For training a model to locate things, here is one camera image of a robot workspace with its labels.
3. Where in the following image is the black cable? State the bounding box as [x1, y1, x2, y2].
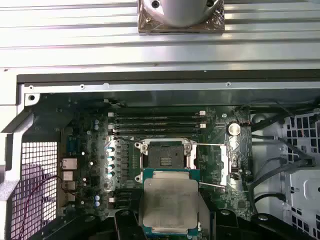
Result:
[252, 192, 287, 205]
[249, 98, 315, 167]

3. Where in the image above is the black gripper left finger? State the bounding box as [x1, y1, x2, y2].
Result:
[82, 208, 149, 240]

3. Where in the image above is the silver perforated drive cage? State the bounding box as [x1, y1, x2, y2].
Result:
[279, 107, 320, 240]

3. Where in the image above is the silver network port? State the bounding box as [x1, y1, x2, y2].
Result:
[60, 157, 78, 169]

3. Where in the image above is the CPU socket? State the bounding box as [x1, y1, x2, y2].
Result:
[134, 139, 199, 185]

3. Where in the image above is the blue video port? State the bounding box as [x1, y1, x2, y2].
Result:
[66, 139, 81, 156]

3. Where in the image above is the CPU with silver top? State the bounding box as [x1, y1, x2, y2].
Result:
[138, 167, 202, 237]

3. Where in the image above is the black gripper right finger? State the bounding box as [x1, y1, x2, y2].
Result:
[198, 192, 320, 240]

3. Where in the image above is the green motherboard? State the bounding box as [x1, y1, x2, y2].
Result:
[57, 93, 253, 218]

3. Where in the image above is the thin red wire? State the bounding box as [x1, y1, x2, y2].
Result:
[23, 174, 77, 226]

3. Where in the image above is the black open PC case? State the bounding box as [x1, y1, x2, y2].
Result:
[0, 71, 320, 240]

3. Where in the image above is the square brown base plate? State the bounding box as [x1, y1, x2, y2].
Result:
[137, 0, 225, 34]

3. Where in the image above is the round coin battery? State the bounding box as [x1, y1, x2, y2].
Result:
[227, 122, 242, 137]

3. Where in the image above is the black RAM slot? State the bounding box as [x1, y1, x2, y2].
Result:
[109, 122, 206, 129]
[107, 110, 206, 117]
[107, 116, 206, 123]
[107, 128, 201, 134]

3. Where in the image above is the metal CPU socket cover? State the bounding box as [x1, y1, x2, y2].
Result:
[186, 142, 237, 189]

